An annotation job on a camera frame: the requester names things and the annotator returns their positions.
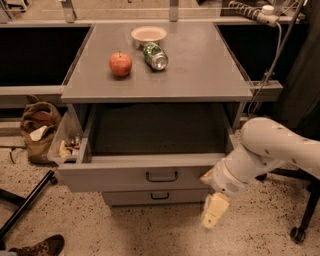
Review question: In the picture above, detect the clear plastic storage bin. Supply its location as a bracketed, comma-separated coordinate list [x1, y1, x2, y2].
[47, 111, 82, 165]

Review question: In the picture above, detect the white coiled hose fixture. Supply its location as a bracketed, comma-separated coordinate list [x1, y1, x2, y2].
[228, 0, 279, 27]

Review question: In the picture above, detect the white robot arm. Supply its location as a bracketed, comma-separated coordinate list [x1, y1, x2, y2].
[200, 117, 320, 229]

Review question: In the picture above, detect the brown patterned shoe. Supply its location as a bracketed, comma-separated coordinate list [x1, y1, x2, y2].
[9, 234, 65, 256]

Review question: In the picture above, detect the black metal stand leg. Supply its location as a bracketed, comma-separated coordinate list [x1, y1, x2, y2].
[0, 170, 57, 250]

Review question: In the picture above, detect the brown fabric bag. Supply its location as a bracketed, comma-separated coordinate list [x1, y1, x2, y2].
[20, 95, 62, 164]

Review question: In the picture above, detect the white cable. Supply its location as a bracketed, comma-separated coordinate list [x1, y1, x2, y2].
[247, 22, 283, 118]

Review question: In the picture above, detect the red apple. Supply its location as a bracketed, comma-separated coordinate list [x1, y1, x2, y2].
[109, 51, 132, 77]

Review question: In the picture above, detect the black office chair base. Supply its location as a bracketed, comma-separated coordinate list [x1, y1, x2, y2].
[245, 174, 320, 254]

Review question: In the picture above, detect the grey drawer cabinet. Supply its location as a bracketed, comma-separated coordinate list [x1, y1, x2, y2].
[59, 22, 252, 205]

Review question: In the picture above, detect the grey top drawer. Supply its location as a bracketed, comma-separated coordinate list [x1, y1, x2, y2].
[59, 134, 237, 192]

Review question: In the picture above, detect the black drawer handle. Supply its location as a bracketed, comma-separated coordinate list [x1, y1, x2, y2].
[150, 192, 170, 200]
[145, 171, 179, 183]

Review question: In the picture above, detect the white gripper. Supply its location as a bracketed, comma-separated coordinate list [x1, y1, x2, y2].
[200, 158, 248, 229]

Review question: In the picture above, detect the white bowl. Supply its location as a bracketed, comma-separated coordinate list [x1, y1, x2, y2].
[131, 26, 167, 47]

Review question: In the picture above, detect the grey drawer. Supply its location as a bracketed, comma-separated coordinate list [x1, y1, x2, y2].
[102, 189, 211, 206]
[59, 134, 237, 192]

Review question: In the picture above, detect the green soda can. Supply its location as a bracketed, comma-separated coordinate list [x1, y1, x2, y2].
[143, 42, 168, 71]

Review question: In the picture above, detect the black top drawer handle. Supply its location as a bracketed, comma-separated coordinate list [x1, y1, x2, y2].
[145, 171, 179, 183]

